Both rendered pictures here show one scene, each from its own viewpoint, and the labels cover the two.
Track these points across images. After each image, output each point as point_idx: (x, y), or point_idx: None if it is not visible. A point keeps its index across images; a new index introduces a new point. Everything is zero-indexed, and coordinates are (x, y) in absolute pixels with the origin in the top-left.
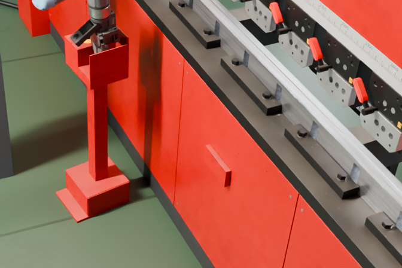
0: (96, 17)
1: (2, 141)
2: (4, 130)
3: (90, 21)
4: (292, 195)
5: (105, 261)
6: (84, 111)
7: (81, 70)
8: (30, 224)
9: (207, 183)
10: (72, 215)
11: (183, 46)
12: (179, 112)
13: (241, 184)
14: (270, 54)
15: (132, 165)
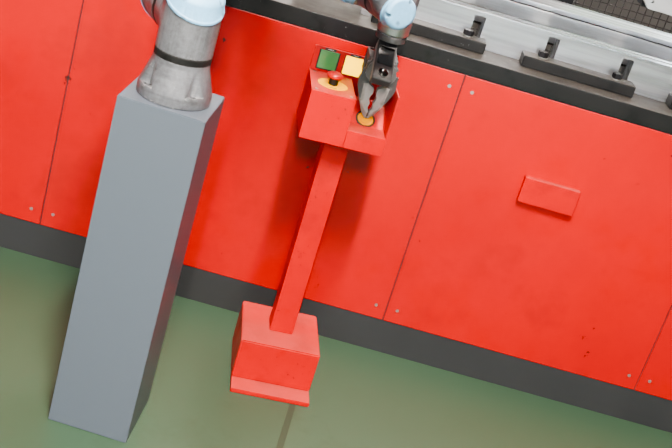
0: (405, 35)
1: (163, 332)
2: (170, 308)
3: (383, 47)
4: None
5: (398, 425)
6: (71, 280)
7: (358, 133)
8: (272, 440)
9: (505, 237)
10: (291, 401)
11: (467, 57)
12: (432, 162)
13: (606, 197)
14: (574, 34)
15: (236, 314)
